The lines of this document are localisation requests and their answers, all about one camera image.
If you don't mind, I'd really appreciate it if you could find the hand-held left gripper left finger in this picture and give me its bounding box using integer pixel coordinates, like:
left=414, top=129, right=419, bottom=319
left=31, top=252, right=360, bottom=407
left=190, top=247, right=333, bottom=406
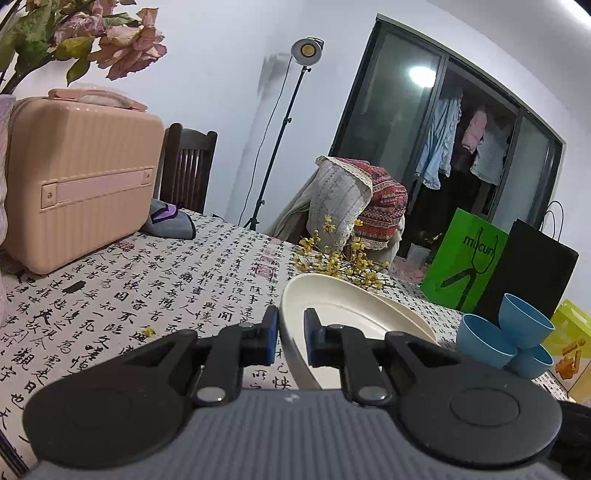
left=119, top=305, right=280, bottom=408

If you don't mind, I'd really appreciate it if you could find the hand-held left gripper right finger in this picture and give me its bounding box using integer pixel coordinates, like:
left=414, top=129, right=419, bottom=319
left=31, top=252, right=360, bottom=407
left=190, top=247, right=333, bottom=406
left=302, top=307, right=466, bottom=408

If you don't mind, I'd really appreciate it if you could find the cream plate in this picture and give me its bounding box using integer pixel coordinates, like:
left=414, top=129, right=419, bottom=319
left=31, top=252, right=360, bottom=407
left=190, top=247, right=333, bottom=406
left=280, top=273, right=438, bottom=391

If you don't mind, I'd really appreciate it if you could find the blue bowl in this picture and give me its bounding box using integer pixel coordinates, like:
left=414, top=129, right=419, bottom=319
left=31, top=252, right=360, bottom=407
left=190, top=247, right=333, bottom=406
left=505, top=345, right=554, bottom=380
left=499, top=293, right=555, bottom=348
left=456, top=313, right=519, bottom=368

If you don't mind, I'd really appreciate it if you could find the yellow flower branch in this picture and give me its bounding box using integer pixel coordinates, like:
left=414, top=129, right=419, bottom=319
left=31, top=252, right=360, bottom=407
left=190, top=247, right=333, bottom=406
left=295, top=215, right=391, bottom=291

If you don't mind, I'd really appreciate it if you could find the patterned woven blanket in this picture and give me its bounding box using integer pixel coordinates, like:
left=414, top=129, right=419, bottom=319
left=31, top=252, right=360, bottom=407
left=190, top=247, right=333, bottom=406
left=268, top=156, right=409, bottom=264

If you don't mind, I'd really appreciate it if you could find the calligraphy print tablecloth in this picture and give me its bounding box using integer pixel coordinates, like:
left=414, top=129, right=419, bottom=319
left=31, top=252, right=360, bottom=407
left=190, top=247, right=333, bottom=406
left=0, top=210, right=573, bottom=480

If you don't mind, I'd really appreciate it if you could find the grey and purple cloth pouch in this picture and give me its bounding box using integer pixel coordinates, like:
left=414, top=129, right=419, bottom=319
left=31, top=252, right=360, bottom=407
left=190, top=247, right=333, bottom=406
left=141, top=199, right=197, bottom=241

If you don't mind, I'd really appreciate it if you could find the green paper bag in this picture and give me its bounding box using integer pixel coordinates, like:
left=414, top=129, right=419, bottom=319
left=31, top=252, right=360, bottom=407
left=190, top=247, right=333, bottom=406
left=420, top=208, right=510, bottom=313

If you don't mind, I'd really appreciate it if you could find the dark wooden chair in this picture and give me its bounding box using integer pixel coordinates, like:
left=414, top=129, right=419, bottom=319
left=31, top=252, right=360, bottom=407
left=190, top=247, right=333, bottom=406
left=159, top=122, right=219, bottom=215

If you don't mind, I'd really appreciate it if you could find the black paper bag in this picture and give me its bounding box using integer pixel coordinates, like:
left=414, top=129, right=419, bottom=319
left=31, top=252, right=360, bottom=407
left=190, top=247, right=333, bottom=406
left=475, top=200, right=579, bottom=324

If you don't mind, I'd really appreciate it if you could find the hanging light blue shirt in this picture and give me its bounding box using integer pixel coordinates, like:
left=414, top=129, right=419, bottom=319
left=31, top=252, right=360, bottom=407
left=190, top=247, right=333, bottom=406
left=416, top=90, right=462, bottom=190

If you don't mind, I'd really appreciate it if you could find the beige hard-shell suitcase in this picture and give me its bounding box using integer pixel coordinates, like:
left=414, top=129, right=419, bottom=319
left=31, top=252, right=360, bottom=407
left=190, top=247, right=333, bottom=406
left=4, top=88, right=165, bottom=276

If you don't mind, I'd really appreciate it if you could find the hanging white garment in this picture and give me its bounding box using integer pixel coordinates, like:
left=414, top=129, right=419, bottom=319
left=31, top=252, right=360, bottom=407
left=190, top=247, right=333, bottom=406
left=470, top=122, right=511, bottom=185

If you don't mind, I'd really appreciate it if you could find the hanging pink garment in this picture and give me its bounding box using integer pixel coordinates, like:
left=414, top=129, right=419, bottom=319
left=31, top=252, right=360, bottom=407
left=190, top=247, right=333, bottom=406
left=462, top=108, right=488, bottom=153

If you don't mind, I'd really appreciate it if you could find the yellow-green snack box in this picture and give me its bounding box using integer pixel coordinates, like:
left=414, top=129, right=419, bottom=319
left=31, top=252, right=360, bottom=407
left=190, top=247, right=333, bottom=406
left=542, top=299, right=591, bottom=402

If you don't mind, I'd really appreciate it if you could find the studio light on stand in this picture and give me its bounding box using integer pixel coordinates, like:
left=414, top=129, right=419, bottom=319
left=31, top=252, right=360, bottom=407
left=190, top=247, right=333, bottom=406
left=242, top=37, right=325, bottom=232

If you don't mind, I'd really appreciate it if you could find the dried pink flower bouquet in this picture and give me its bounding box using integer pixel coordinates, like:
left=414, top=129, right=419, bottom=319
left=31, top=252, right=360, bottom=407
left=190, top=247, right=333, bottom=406
left=0, top=0, right=167, bottom=100

